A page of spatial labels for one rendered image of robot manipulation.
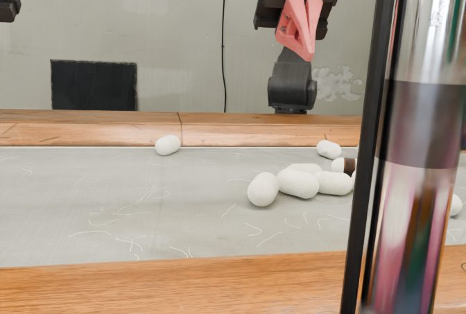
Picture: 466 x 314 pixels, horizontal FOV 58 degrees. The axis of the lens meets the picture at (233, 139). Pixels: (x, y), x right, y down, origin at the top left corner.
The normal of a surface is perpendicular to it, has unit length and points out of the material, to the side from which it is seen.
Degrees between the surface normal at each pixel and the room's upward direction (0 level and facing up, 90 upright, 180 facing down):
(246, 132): 45
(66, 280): 0
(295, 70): 54
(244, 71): 90
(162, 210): 0
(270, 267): 0
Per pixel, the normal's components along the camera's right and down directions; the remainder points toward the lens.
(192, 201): 0.05, -0.98
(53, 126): 0.17, -0.54
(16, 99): 0.14, 0.22
